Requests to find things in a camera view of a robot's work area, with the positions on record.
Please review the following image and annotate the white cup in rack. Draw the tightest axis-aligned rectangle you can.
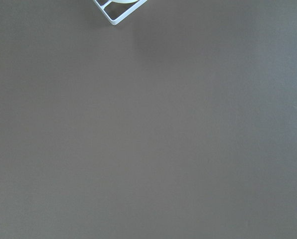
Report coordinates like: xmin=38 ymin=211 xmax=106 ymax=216
xmin=110 ymin=0 xmax=138 ymax=4

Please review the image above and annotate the white wire cup rack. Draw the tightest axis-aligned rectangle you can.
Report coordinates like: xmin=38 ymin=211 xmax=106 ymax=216
xmin=93 ymin=0 xmax=147 ymax=25

